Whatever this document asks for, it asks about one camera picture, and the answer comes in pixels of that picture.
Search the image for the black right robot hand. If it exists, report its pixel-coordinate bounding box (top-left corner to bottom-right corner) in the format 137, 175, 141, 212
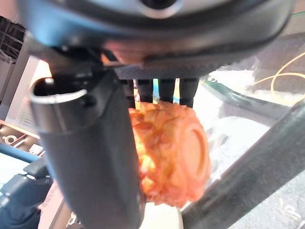
19, 0, 295, 229

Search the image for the orange textured toy fruit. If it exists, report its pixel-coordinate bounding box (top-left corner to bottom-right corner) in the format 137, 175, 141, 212
128, 100, 212, 208

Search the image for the white plate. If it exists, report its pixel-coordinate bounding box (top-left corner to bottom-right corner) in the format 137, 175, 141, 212
140, 202, 184, 229

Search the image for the pink printed package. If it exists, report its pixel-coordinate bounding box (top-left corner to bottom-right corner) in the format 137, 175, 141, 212
37, 180, 83, 229

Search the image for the wooden compartment tray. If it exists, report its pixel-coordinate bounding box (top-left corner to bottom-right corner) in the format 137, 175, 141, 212
0, 119, 46, 157

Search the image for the black rounded device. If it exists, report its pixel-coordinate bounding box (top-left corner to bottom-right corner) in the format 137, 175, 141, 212
0, 157, 54, 229

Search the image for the black lattice crate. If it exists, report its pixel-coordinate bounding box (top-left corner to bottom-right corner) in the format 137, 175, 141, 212
0, 16, 26, 63

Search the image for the dark diagonal metal bar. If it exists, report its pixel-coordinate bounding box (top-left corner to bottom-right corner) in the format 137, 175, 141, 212
180, 101, 305, 229

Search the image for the dark green curved tube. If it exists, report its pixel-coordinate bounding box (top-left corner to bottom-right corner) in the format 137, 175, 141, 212
202, 75, 295, 115

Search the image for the yellow cable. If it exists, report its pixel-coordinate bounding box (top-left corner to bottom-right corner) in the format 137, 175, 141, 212
249, 52, 305, 96

